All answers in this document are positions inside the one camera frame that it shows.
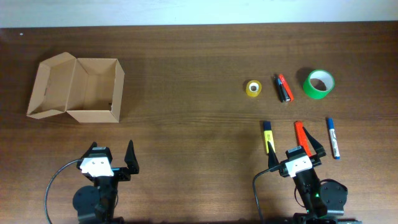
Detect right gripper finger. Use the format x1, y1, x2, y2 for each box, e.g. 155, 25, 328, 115
303, 128, 324, 156
267, 141, 279, 169

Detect orange utility knife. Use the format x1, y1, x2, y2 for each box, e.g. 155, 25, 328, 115
294, 121, 312, 157

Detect yellow highlighter with dark cap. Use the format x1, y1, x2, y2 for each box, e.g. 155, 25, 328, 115
263, 121, 275, 154

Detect brown cardboard box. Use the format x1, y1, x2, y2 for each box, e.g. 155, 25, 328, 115
27, 52, 125, 123

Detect green tape roll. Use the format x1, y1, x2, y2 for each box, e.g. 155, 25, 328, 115
303, 70, 335, 100

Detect yellow clear tape roll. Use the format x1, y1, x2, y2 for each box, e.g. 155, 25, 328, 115
246, 80, 262, 97

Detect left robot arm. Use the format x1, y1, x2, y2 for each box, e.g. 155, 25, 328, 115
72, 141, 139, 224

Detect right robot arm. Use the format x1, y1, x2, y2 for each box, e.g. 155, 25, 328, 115
268, 129, 360, 223

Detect blue whiteboard marker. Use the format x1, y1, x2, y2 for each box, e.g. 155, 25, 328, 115
326, 118, 340, 159

